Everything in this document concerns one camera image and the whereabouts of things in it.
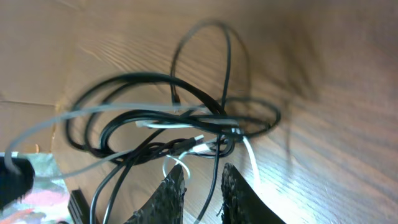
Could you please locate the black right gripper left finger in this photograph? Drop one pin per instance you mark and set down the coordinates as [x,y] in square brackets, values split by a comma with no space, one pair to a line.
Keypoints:
[165,206]

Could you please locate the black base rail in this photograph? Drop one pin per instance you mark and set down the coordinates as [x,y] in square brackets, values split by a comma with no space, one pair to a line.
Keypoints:
[78,208]

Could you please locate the cardboard box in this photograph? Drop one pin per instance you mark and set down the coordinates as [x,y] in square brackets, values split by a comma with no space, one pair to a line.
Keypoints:
[39,45]

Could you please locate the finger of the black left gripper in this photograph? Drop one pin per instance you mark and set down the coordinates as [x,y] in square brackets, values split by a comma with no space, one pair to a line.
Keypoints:
[15,186]

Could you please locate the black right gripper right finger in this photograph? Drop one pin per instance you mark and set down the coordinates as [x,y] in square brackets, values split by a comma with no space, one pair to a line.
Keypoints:
[240,202]

